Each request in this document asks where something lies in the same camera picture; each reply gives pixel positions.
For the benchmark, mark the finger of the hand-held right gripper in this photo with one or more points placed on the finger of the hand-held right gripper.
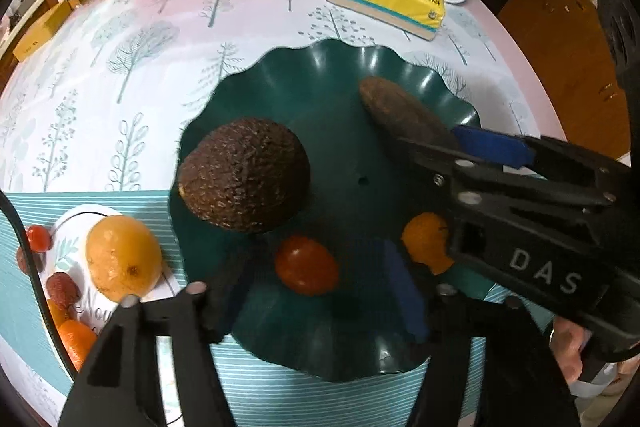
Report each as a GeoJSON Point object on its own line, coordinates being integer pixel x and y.
{"type": "Point", "coordinates": [480, 187]}
{"type": "Point", "coordinates": [495, 147]}

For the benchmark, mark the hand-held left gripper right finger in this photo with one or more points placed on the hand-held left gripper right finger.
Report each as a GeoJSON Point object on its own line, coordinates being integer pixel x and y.
{"type": "Point", "coordinates": [406, 294]}

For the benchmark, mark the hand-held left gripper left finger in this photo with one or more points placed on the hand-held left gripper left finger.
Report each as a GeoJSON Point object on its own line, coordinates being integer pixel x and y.
{"type": "Point", "coordinates": [234, 292]}

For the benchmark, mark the small yellow-orange citrus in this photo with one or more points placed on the small yellow-orange citrus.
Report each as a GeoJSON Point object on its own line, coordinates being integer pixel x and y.
{"type": "Point", "coordinates": [422, 239]}

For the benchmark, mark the red cherry tomato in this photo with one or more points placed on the red cherry tomato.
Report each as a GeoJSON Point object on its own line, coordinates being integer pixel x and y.
{"type": "Point", "coordinates": [39, 238]}
{"type": "Point", "coordinates": [306, 266]}

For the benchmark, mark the elongated dark avocado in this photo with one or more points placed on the elongated dark avocado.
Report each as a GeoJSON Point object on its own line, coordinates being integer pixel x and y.
{"type": "Point", "coordinates": [395, 107]}

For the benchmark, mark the round dark avocado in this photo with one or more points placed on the round dark avocado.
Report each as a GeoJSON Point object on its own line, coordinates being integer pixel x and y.
{"type": "Point", "coordinates": [245, 177]}

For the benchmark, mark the large yellow orange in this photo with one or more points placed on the large yellow orange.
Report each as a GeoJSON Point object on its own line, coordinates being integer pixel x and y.
{"type": "Point", "coordinates": [122, 257]}

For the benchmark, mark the dark green wavy plate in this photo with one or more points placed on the dark green wavy plate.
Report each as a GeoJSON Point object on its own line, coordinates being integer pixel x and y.
{"type": "Point", "coordinates": [340, 122]}

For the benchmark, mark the orange tangerine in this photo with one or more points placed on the orange tangerine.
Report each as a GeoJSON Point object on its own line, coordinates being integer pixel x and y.
{"type": "Point", "coordinates": [76, 342]}
{"type": "Point", "coordinates": [56, 313]}

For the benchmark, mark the red lychee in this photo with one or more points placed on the red lychee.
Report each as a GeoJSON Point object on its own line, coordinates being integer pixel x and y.
{"type": "Point", "coordinates": [63, 291]}
{"type": "Point", "coordinates": [22, 258]}

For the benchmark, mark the white printed plate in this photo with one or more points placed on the white printed plate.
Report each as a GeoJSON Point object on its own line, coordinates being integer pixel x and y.
{"type": "Point", "coordinates": [70, 237]}

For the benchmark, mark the person's right hand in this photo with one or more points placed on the person's right hand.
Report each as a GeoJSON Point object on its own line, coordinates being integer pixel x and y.
{"type": "Point", "coordinates": [567, 347]}

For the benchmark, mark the teal striped placemat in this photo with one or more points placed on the teal striped placemat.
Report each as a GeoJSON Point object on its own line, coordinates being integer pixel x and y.
{"type": "Point", "coordinates": [300, 399]}

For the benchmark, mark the tree print tablecloth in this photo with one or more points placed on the tree print tablecloth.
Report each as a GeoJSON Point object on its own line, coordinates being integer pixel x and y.
{"type": "Point", "coordinates": [150, 107]}

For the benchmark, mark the flat yellow box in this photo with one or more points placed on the flat yellow box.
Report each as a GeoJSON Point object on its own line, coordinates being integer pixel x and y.
{"type": "Point", "coordinates": [40, 32]}

